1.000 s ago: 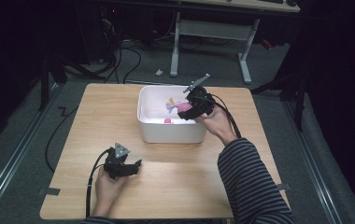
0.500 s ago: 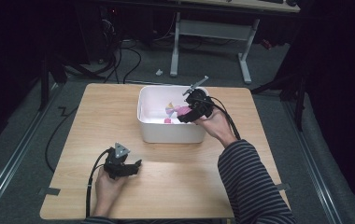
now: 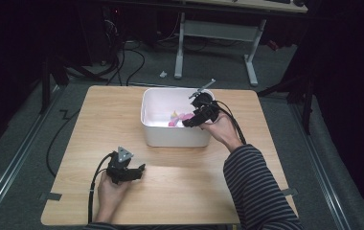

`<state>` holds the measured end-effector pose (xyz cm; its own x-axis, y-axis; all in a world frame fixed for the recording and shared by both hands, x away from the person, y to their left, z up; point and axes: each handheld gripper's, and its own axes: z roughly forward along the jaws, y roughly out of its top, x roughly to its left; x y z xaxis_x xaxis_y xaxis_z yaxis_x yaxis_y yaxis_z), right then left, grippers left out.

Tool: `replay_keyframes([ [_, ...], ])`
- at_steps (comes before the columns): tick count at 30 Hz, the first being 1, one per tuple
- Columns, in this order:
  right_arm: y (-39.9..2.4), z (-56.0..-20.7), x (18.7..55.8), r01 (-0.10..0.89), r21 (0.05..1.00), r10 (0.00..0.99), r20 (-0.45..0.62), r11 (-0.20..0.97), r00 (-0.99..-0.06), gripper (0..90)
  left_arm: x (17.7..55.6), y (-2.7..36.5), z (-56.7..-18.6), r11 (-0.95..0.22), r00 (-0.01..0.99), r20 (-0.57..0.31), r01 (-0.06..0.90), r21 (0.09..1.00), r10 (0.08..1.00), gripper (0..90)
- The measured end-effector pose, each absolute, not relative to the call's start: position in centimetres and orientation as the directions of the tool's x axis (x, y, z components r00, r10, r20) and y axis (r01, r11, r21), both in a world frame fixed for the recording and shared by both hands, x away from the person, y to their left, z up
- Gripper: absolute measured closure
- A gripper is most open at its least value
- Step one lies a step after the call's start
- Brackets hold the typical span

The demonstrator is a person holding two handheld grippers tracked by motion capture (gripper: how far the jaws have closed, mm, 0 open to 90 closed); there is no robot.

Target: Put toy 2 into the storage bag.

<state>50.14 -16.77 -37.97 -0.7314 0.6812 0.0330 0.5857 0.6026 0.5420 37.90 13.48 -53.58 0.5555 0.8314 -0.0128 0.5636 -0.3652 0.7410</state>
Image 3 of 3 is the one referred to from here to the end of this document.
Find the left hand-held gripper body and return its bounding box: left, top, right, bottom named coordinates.
left=105, top=146, right=140, bottom=185

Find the dark computer tower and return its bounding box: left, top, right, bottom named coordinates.
left=77, top=5, right=125, bottom=66

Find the hand-held gripper cable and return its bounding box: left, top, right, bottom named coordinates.
left=214, top=100, right=248, bottom=146
left=87, top=152, right=117, bottom=224

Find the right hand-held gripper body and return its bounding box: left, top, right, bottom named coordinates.
left=188, top=78, right=221, bottom=127

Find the left hand-held gripper cable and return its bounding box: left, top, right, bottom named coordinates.
left=87, top=152, right=117, bottom=224

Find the black metal stand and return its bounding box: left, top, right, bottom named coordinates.
left=256, top=71, right=316, bottom=136
left=38, top=54, right=109, bottom=115

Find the right hand-held gripper cable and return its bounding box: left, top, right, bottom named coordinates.
left=214, top=100, right=248, bottom=146

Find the person's left hand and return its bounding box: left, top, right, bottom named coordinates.
left=97, top=173, right=132, bottom=221

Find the pink ball rope toy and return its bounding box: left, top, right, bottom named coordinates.
left=170, top=110, right=195, bottom=124

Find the white-framed desk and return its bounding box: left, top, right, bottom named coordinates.
left=172, top=0, right=309, bottom=87

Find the person's right hand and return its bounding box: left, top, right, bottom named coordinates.
left=199, top=111, right=245, bottom=153

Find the metal floor rail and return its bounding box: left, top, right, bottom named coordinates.
left=0, top=85, right=61, bottom=228
left=288, top=102, right=353, bottom=230

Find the black floor cable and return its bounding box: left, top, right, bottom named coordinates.
left=45, top=108, right=81, bottom=178

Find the bundle of black cables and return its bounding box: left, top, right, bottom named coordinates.
left=104, top=18, right=147, bottom=87

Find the red object under desk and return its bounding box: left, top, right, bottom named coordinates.
left=266, top=39, right=281, bottom=52

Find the grey tape piece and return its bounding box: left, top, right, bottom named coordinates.
left=282, top=187, right=299, bottom=197
left=38, top=191, right=63, bottom=202

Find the white plastic bin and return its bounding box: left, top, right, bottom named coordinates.
left=140, top=87, right=218, bottom=149

